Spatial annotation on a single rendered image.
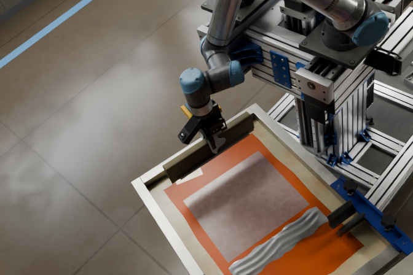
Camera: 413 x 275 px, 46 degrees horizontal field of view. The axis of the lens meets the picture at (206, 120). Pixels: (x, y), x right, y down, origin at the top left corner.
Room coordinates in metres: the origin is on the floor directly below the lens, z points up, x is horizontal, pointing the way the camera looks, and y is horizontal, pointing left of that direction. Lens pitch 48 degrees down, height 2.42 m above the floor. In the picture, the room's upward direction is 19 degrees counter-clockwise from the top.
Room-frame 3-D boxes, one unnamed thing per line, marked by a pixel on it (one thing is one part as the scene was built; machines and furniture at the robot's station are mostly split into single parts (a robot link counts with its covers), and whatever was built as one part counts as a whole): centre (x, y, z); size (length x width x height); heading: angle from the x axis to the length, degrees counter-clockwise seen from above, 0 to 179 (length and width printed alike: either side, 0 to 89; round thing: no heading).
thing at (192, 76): (1.08, 0.00, 1.39); 0.09 x 0.08 x 0.11; 91
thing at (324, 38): (1.23, -0.55, 1.31); 0.15 x 0.15 x 0.10
